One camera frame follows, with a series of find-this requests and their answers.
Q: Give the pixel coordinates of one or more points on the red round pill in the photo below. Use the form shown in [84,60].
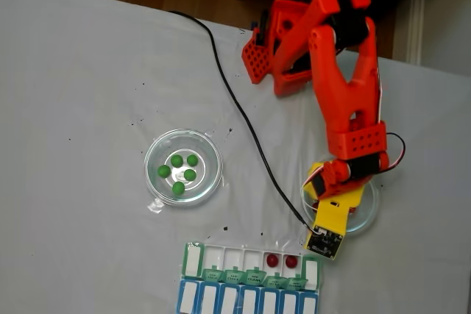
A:
[354,210]
[291,261]
[272,260]
[315,205]

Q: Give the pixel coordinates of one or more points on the clear glass bowl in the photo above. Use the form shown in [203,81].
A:
[368,211]
[206,152]

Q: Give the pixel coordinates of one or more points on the green weekly pill organizer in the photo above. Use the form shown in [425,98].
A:
[191,260]

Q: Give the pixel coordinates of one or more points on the white door trim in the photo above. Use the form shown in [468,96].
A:
[417,20]

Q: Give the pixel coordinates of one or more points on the blue weekly pill organizer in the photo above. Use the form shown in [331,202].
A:
[182,297]

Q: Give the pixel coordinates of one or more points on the black camera circuit board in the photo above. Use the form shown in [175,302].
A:
[324,244]

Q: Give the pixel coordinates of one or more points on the orange perforated base bracket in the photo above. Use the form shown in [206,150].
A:
[255,58]

